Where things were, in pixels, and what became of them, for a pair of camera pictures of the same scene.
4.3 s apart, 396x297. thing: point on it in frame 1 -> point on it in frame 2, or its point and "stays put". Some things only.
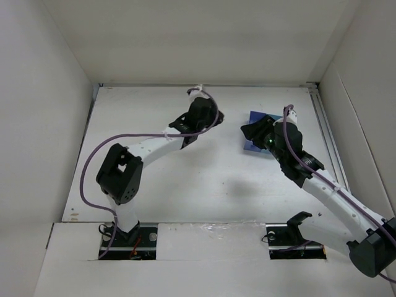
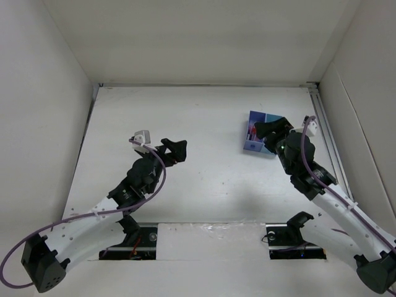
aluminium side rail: [330, 140] stays put
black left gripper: [212, 112] -> [176, 150]
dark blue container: [249, 145] stays put
